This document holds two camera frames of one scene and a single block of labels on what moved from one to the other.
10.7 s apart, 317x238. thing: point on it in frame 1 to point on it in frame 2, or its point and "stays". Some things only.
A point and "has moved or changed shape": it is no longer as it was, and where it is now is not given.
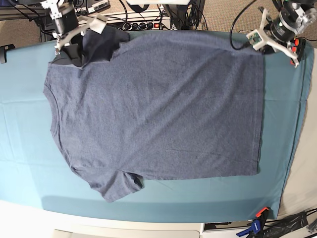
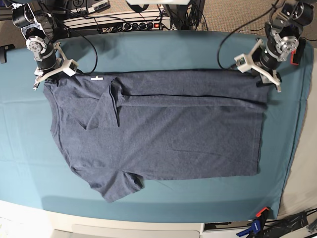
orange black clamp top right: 298,48 stays
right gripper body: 259,39 to 265,60
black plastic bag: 275,227 stays
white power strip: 142,25 stays
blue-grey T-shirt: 158,105 has moved or changed shape
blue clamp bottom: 255,227 stays
